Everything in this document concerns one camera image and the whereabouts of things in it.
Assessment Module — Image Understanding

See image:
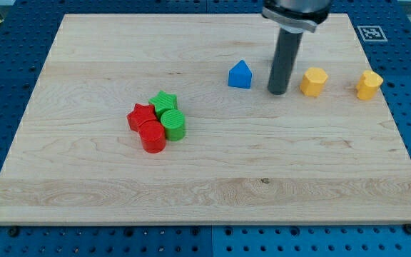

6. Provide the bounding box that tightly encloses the green cylinder block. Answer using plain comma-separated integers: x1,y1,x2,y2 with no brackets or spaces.
161,109,186,141

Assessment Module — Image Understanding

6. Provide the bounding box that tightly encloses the wooden board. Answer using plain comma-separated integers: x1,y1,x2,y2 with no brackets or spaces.
0,14,411,226

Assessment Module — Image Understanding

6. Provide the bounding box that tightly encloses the white fiducial marker tag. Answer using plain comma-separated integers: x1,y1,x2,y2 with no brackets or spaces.
357,26,387,42

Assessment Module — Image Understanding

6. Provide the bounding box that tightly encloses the green star block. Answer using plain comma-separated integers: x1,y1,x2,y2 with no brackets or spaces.
148,91,178,119

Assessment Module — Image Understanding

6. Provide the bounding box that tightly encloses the yellow hexagon block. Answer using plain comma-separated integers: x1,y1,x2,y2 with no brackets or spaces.
300,67,329,97

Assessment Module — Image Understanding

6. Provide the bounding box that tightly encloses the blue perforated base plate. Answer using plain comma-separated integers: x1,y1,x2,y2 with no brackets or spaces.
0,1,411,256

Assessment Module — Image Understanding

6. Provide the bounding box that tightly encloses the red star block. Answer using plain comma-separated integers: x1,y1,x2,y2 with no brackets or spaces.
126,104,158,132

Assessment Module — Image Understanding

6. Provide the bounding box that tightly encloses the red cylinder block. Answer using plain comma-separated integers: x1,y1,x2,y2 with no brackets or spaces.
138,121,166,153

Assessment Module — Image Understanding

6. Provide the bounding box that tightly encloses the blue triangular prism block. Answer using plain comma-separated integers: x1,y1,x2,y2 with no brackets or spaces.
228,60,253,89

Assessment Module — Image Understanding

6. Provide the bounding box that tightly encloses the yellow heart block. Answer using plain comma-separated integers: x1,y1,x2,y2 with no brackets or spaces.
356,70,384,100

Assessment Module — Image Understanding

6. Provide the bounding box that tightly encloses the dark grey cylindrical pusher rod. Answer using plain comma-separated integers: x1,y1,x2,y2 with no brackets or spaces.
267,28,303,95

